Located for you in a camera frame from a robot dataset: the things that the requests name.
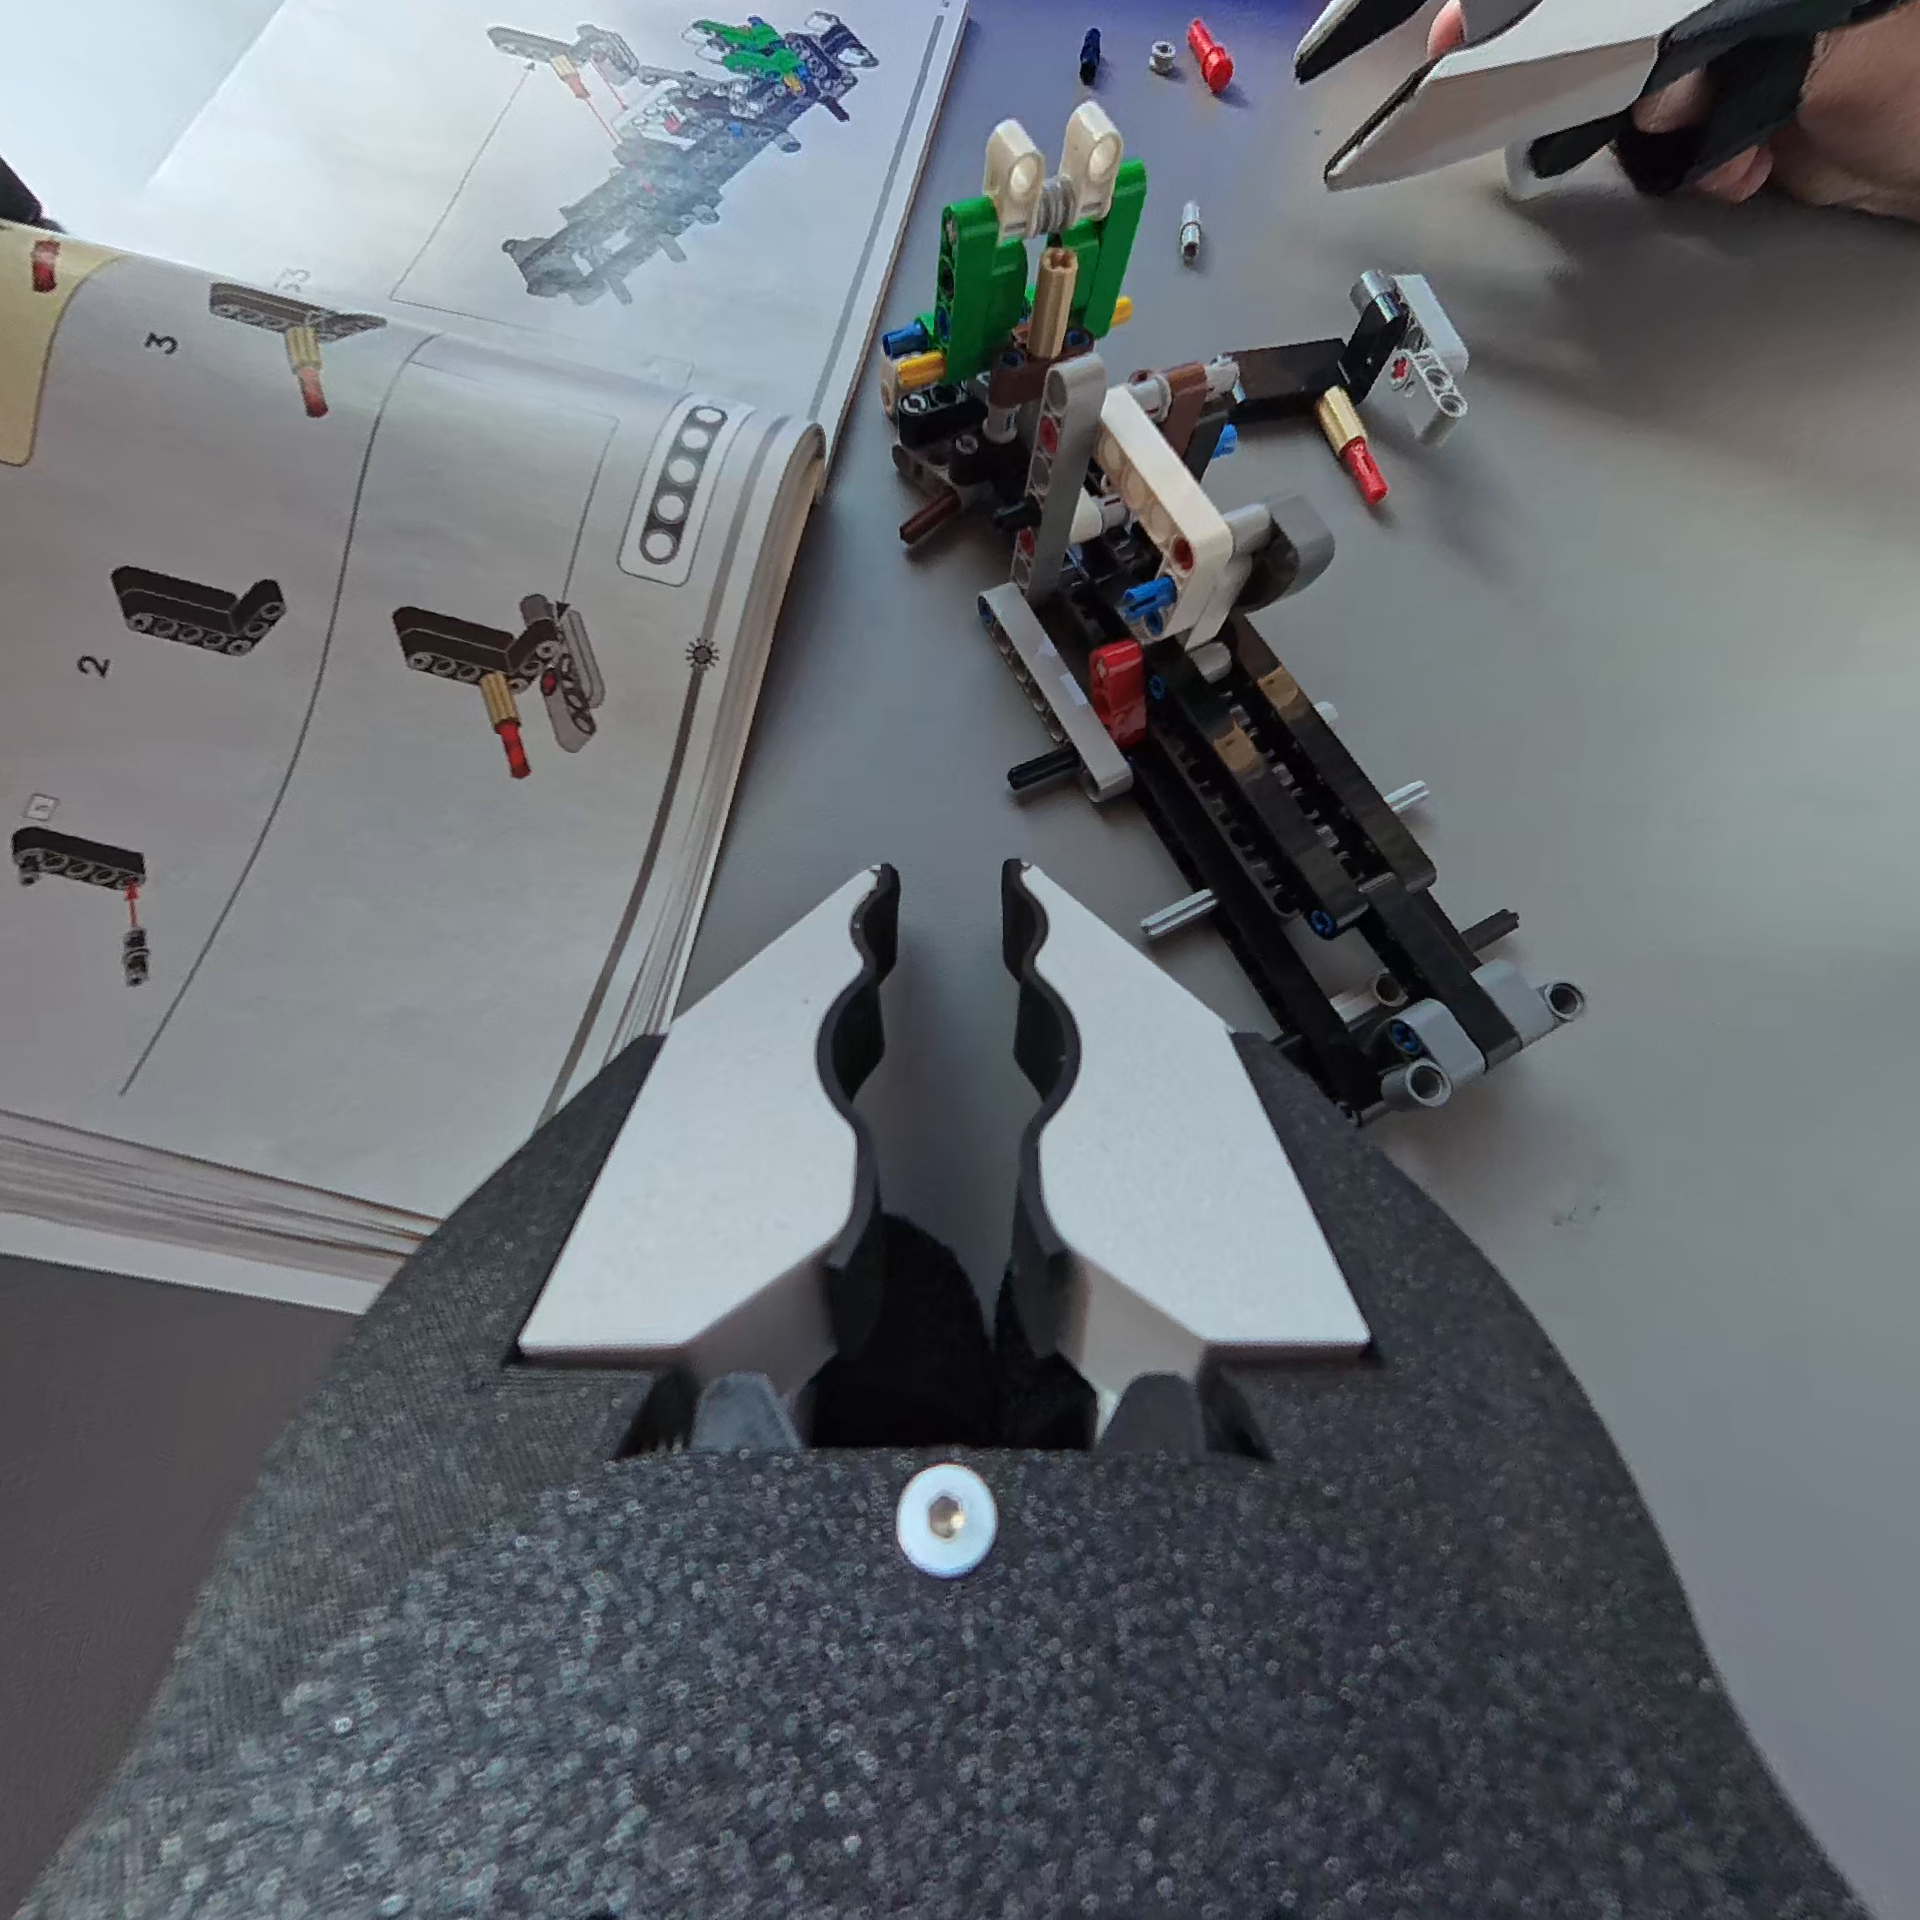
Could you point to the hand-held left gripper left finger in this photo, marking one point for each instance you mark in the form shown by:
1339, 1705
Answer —
705, 1185

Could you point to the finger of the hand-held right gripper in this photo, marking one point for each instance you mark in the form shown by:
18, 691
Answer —
1359, 38
1531, 106

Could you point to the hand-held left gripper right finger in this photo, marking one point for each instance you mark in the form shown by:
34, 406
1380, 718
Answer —
1185, 1185

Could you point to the black beam lego sub-assembly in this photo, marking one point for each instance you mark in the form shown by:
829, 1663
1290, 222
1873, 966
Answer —
1290, 376

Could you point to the long black lego chassis model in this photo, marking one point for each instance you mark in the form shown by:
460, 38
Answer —
1321, 840

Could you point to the red lego pin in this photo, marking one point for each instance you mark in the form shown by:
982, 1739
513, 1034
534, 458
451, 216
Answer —
1211, 53

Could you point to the open lego instruction booklet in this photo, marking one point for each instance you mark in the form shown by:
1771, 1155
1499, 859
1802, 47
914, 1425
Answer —
375, 840

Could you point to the person's right hand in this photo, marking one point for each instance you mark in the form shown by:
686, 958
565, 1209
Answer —
1869, 106

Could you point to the black box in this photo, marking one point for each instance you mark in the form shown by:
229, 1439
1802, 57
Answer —
10, 189

